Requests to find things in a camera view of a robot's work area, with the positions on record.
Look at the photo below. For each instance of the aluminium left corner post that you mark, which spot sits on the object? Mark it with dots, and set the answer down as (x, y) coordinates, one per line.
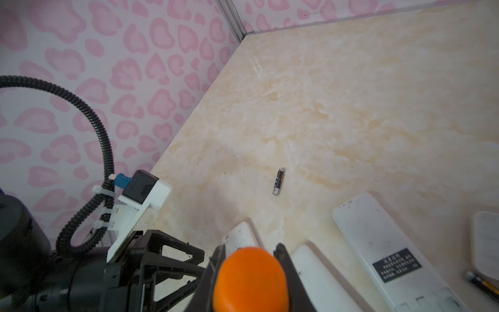
(232, 16)

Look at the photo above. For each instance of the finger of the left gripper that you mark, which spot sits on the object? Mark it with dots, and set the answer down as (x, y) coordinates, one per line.
(169, 288)
(150, 246)

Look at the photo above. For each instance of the red white remote control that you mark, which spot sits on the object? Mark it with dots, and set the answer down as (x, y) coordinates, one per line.
(401, 273)

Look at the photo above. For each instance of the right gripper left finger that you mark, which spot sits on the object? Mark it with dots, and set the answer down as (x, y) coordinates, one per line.
(202, 299)

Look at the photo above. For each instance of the black battery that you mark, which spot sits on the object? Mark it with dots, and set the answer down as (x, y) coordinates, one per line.
(278, 181)
(483, 285)

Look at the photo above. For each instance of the orange black screwdriver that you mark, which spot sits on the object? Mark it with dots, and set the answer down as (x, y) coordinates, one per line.
(251, 279)

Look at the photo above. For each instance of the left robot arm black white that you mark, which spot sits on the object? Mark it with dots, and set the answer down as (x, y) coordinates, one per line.
(25, 250)

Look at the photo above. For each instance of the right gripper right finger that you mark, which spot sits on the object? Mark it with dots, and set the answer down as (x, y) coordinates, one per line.
(298, 297)

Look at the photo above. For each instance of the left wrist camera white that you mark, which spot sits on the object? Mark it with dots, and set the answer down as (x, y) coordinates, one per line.
(140, 192)

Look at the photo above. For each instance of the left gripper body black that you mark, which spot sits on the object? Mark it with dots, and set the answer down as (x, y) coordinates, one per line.
(87, 283)

